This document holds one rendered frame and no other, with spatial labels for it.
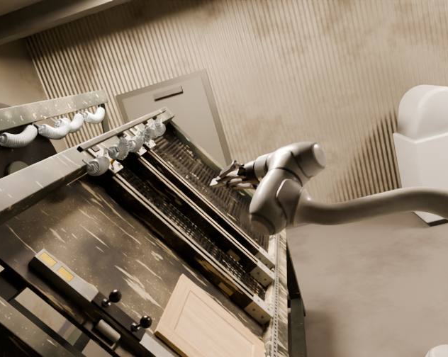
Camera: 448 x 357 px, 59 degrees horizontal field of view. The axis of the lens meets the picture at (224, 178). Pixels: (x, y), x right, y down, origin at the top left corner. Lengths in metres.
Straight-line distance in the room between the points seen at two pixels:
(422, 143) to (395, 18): 1.42
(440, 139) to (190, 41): 2.82
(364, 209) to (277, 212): 0.21
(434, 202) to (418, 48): 3.94
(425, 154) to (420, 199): 3.24
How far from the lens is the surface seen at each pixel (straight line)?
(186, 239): 1.86
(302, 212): 0.98
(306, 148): 1.05
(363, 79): 4.78
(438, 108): 4.30
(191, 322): 1.62
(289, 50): 4.66
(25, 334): 1.17
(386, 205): 1.03
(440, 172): 4.41
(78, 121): 2.71
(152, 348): 1.38
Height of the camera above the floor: 2.07
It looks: 15 degrees down
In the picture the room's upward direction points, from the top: 16 degrees counter-clockwise
